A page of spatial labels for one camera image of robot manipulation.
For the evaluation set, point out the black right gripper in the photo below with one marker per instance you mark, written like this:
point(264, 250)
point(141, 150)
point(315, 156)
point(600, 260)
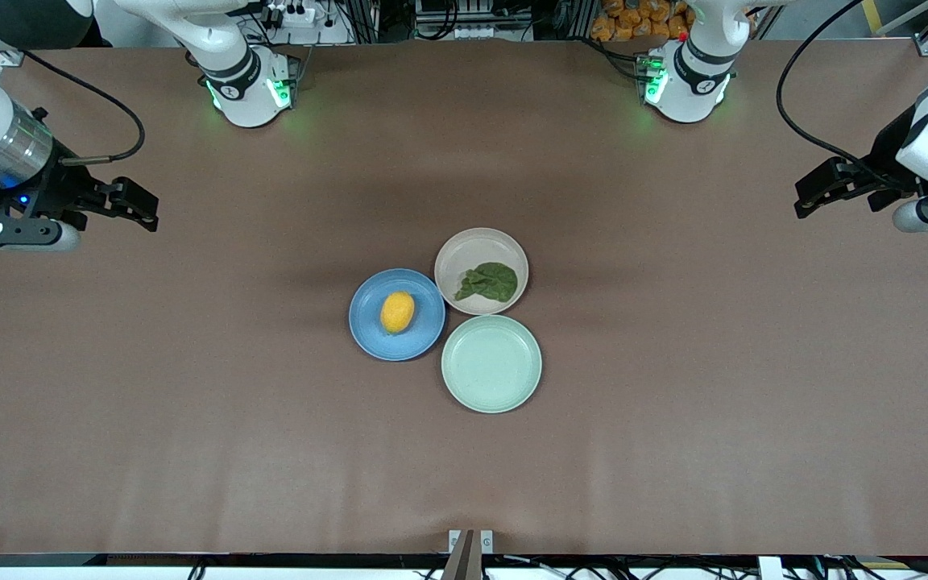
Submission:
point(57, 184)

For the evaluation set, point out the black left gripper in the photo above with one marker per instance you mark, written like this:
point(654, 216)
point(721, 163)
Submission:
point(888, 155)

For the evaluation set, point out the yellow lemon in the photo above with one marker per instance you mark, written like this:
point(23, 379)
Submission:
point(397, 312)

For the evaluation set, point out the green lettuce leaf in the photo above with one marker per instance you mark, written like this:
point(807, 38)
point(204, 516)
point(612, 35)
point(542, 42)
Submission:
point(492, 282)

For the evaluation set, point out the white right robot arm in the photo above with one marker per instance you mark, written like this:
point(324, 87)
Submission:
point(245, 90)

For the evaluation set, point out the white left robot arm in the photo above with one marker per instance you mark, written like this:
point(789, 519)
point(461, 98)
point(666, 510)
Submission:
point(689, 84)

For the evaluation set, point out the white power strip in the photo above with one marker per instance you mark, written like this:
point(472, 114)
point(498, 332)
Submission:
point(303, 24)

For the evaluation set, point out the orange snack bags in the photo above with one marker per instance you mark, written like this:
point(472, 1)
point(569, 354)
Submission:
point(633, 20)

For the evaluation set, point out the blue plate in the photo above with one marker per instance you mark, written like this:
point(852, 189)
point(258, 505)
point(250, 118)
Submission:
point(367, 322)

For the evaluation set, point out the beige plate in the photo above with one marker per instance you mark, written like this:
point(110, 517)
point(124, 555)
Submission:
point(472, 250)

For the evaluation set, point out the pale green plate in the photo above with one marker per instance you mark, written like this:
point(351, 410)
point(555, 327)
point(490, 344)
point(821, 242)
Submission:
point(491, 364)

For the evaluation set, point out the small white block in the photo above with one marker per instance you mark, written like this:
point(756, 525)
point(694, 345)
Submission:
point(769, 568)

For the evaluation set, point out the aluminium frame rail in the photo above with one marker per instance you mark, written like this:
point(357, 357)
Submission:
point(6, 64)

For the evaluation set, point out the metal table edge bracket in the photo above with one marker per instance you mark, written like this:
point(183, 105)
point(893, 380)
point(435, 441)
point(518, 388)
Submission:
point(468, 552)

